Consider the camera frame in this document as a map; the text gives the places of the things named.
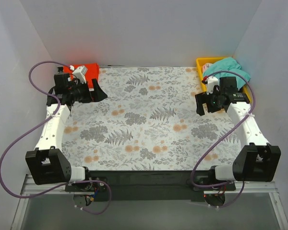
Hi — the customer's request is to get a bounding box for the teal t shirt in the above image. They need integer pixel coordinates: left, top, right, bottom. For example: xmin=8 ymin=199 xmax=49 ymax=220
xmin=203 ymin=57 xmax=251 ymax=90

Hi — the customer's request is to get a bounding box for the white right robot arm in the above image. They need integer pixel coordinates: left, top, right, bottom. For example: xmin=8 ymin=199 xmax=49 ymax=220
xmin=195 ymin=76 xmax=281 ymax=190

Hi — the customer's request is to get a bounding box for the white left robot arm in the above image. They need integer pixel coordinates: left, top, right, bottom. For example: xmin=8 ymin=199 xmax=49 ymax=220
xmin=25 ymin=64 xmax=108 ymax=192

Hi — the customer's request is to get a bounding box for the folded orange t shirt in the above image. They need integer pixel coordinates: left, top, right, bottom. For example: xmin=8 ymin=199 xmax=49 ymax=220
xmin=63 ymin=63 xmax=99 ymax=88

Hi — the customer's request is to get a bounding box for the white t shirt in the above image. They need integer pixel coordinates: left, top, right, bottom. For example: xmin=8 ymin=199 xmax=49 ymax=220
xmin=202 ymin=63 xmax=212 ymax=72

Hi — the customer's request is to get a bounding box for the yellow plastic bin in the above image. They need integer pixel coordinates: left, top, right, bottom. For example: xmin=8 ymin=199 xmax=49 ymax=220
xmin=196 ymin=57 xmax=252 ymax=101

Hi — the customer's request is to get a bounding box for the floral table cloth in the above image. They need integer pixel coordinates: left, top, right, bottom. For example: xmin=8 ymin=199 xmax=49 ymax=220
xmin=61 ymin=67 xmax=241 ymax=171

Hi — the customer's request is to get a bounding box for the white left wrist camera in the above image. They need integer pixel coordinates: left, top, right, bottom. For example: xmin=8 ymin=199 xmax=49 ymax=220
xmin=69 ymin=65 xmax=88 ymax=83

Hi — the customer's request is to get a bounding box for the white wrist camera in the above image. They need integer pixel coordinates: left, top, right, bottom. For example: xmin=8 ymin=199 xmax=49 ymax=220
xmin=69 ymin=65 xmax=88 ymax=83
xmin=202 ymin=76 xmax=219 ymax=94

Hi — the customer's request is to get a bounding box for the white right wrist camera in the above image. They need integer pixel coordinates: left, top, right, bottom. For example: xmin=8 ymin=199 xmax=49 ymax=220
xmin=202 ymin=76 xmax=219 ymax=94

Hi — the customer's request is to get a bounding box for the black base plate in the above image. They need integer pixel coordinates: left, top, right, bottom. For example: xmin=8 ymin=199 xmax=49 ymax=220
xmin=64 ymin=170 xmax=237 ymax=202

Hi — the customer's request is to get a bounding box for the aluminium rail frame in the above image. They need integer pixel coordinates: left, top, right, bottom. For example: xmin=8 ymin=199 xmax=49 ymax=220
xmin=11 ymin=175 xmax=288 ymax=230

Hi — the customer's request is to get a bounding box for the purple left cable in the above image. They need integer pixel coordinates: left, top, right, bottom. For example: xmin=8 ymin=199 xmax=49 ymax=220
xmin=0 ymin=61 xmax=112 ymax=215

